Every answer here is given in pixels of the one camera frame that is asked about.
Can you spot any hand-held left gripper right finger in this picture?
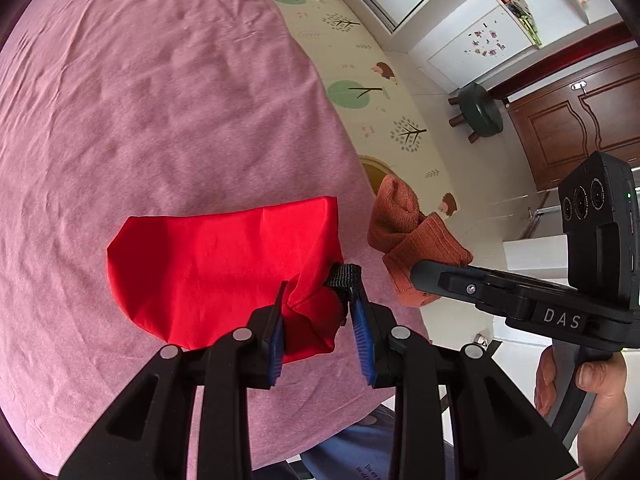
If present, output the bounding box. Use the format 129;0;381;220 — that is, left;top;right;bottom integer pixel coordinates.
349;285;581;480

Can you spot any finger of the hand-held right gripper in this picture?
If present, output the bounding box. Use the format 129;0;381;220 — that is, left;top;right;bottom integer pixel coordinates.
410;260;533;319

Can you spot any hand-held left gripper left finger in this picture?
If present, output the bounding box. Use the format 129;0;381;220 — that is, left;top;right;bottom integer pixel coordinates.
59;280;290;480

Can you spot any orange knitted sock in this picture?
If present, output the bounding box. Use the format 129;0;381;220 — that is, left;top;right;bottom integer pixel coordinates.
367;175;473;309

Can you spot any red cloth bag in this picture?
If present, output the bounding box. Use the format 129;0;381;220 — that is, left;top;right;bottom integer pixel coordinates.
106;195;362;363

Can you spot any person's right hand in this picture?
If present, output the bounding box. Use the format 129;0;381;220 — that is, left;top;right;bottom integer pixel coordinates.
534;346;633;461

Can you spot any person's blue clothing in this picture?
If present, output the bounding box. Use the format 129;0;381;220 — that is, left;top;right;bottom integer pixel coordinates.
302;400;401;480

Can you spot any brown wooden door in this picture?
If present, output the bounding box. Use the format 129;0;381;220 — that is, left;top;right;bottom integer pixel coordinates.
487;25;640;193

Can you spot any green round stool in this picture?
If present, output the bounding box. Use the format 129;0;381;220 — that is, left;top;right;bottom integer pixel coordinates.
447;82;505;145

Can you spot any white cabinet with stickers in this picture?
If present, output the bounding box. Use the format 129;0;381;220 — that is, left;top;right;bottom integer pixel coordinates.
407;0;546;96

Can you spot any colourful toy bundle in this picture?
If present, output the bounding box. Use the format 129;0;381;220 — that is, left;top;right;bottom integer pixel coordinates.
495;0;543;47

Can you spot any cartoon tree play mat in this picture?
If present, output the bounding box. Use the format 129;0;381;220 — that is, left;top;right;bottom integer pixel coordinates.
255;0;481;271

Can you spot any pink bed sheet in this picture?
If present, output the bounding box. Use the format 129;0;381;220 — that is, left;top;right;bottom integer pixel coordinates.
0;0;431;476

